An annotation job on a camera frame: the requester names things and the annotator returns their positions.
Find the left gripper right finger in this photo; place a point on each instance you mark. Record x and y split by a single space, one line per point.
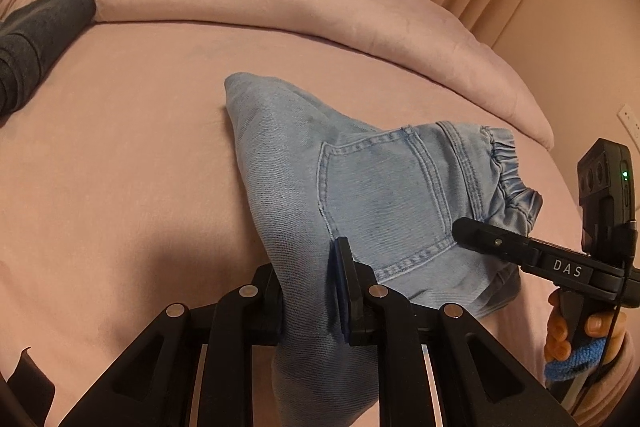
435 366

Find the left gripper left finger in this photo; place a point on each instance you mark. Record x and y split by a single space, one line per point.
189 366

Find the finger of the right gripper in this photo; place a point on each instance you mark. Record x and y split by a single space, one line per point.
492 241

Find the light blue denim pants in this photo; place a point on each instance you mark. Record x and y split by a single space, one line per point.
313 175

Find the right hand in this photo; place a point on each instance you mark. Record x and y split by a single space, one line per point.
599 325

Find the pink folded duvet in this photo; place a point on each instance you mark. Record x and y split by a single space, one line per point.
300 6

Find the dark rolled garment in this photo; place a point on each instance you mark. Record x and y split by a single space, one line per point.
32 39

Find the white wall socket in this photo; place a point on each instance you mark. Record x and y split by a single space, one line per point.
631 123

